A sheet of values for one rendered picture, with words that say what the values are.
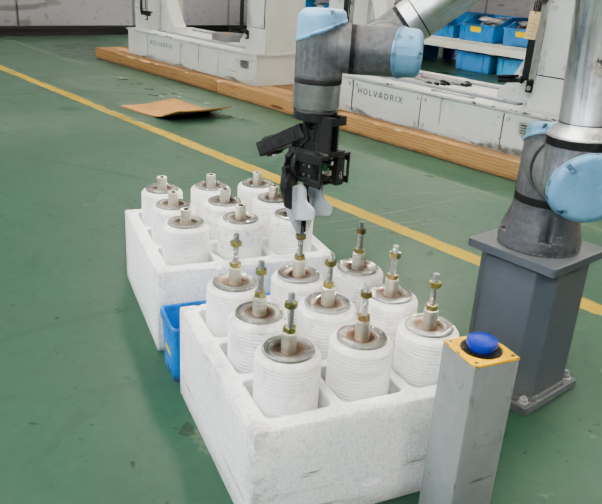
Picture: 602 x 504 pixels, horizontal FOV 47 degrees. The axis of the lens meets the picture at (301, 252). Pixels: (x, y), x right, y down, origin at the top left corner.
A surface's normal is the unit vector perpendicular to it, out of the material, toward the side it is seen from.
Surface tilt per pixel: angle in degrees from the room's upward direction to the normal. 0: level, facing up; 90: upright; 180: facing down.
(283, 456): 90
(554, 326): 90
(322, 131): 90
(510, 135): 90
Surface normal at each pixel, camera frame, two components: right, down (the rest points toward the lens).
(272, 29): 0.64, 0.32
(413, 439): 0.40, 0.36
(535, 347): -0.08, 0.37
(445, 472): -0.92, 0.10
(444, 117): -0.76, 0.20
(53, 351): 0.06, -0.93
